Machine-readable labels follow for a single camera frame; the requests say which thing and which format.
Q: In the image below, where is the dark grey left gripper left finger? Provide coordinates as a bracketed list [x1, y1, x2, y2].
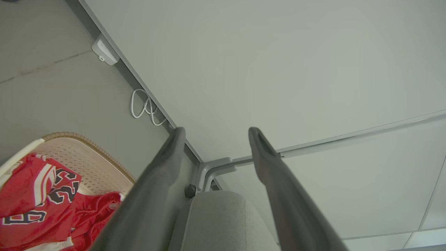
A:
[91, 127, 186, 251]

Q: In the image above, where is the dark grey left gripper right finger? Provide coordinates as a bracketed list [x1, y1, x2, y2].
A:
[248, 127, 349, 251]

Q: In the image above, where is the red mesh shorts white stripe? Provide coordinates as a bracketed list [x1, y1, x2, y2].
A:
[69, 191, 124, 251]

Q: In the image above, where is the red and white number jersey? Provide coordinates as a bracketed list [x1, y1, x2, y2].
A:
[0, 153, 83, 251]

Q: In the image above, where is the narrow white partition panel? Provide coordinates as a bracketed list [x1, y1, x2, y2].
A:
[216, 115, 446, 251]

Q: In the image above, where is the cream perforated laundry basket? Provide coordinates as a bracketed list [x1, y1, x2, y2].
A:
[0, 132, 136, 251]

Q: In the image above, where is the grey partition foot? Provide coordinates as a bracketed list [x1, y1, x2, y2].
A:
[197, 157, 233, 193]
[204, 166, 238, 191]

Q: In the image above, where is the large white partition panel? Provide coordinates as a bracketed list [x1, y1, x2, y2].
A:
[77, 0, 446, 164]

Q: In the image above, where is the white power strip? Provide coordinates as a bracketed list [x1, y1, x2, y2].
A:
[92, 34, 120, 66]

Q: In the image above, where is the white looped power cable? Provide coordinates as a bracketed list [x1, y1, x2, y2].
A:
[130, 89, 168, 127]

